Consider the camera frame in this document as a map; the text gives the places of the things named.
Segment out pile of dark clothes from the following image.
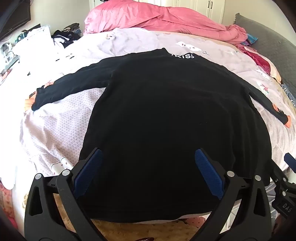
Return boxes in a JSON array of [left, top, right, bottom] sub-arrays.
[[52, 23, 81, 48]]

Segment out blue patterned cloth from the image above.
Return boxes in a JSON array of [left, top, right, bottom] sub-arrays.
[[281, 83, 296, 105]]

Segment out black television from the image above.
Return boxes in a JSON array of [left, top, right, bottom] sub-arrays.
[[0, 0, 31, 42]]

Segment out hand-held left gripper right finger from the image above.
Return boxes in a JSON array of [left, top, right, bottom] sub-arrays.
[[194, 148, 272, 241]]

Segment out grey quilted headboard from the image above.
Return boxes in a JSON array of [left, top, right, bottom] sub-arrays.
[[233, 13, 296, 98]]

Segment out black long-sleeved sweater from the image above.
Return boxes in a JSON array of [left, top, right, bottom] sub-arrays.
[[31, 47, 288, 220]]

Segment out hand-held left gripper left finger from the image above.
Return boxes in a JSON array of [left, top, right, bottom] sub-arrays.
[[24, 147, 103, 241]]

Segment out white drawer unit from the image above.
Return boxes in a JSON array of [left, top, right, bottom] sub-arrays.
[[0, 25, 55, 77]]

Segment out white wardrobe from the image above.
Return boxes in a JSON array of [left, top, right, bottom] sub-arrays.
[[89, 0, 226, 25]]

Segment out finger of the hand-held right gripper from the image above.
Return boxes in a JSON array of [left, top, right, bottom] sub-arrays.
[[284, 152, 296, 173]]

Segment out pink duvet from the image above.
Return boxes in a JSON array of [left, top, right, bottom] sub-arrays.
[[83, 0, 249, 45]]

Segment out red cloth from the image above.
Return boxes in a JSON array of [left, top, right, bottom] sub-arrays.
[[240, 44, 271, 75]]

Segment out striped colourful cloth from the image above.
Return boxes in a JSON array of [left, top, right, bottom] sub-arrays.
[[242, 34, 258, 47]]

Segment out lilac printed bed sheet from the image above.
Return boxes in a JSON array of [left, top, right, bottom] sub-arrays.
[[0, 28, 296, 193]]

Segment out yellow fuzzy garment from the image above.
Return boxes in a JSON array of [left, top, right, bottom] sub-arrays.
[[53, 192, 199, 241]]

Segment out pink dotted pants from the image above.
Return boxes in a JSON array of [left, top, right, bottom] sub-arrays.
[[185, 218, 208, 230]]

